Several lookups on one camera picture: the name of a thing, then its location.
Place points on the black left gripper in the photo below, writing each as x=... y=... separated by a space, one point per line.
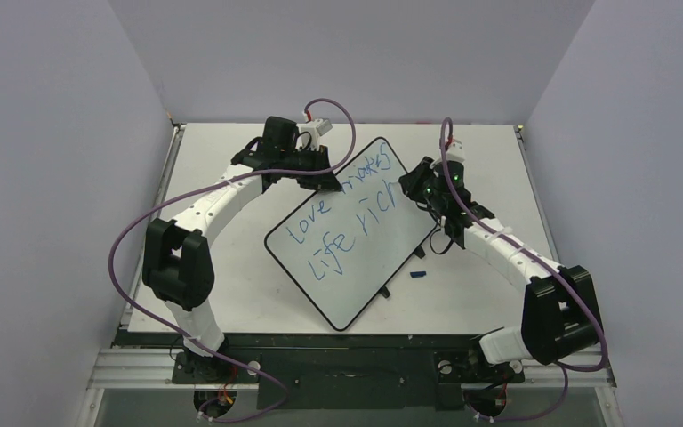
x=323 y=182

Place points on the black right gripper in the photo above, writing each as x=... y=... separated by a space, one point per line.
x=414 y=179

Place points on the black framed whiteboard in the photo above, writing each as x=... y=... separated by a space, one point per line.
x=341 y=248

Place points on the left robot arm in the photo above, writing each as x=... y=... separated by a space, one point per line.
x=177 y=263

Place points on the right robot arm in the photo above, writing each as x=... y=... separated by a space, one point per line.
x=560 y=313

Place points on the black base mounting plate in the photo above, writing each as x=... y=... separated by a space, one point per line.
x=337 y=371

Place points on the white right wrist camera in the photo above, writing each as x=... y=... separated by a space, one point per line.
x=454 y=151

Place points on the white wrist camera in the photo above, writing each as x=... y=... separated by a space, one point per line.
x=312 y=131
x=454 y=151

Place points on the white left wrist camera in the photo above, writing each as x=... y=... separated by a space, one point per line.
x=312 y=131

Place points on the aluminium frame rail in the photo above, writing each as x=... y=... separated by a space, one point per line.
x=149 y=369

